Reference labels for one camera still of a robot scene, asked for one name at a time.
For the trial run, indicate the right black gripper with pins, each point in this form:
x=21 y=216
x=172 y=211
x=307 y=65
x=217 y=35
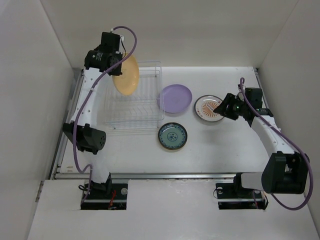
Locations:
x=229 y=99

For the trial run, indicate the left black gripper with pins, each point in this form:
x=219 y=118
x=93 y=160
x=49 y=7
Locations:
x=117 y=71

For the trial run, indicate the white plate orange sunburst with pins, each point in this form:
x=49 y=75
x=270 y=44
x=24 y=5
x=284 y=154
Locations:
x=204 y=108

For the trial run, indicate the yellow plastic plate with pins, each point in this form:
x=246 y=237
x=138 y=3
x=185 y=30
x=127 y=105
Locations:
x=128 y=81

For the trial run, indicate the purple plastic plate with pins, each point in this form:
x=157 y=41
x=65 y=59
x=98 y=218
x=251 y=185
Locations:
x=174 y=98

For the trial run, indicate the teal blue floral plate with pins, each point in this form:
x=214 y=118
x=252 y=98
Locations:
x=172 y=136

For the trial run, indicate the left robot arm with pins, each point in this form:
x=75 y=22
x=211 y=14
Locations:
x=87 y=137

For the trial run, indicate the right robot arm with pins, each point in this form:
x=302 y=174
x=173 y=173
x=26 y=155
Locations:
x=286 y=170

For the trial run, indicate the white wire dish rack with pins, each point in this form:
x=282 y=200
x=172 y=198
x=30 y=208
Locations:
x=141 y=111

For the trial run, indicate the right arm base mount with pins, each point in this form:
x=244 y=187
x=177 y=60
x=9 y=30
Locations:
x=230 y=198

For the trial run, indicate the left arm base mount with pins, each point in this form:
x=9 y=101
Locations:
x=99 y=200

